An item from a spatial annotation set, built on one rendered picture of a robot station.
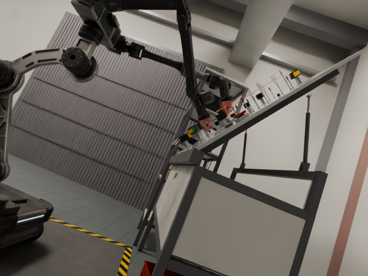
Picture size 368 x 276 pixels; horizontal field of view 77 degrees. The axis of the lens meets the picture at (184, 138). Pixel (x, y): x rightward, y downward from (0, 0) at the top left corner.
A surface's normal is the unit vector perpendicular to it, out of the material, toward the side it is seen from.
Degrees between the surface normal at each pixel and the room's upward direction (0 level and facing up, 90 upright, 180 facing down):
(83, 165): 90
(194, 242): 90
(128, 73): 90
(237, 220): 90
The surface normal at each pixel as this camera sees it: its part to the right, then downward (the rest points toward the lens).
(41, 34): -0.01, -0.18
